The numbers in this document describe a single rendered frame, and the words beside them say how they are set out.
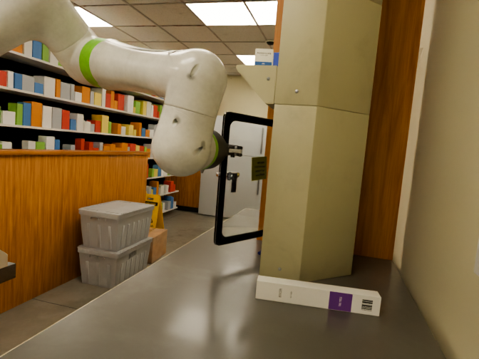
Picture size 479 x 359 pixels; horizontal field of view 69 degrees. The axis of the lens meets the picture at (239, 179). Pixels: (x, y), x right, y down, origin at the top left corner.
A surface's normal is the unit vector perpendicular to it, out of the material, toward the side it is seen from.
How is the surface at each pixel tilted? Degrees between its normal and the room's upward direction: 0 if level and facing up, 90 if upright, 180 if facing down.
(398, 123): 90
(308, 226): 90
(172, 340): 0
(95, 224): 95
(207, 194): 90
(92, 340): 0
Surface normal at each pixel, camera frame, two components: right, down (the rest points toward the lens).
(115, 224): -0.27, 0.16
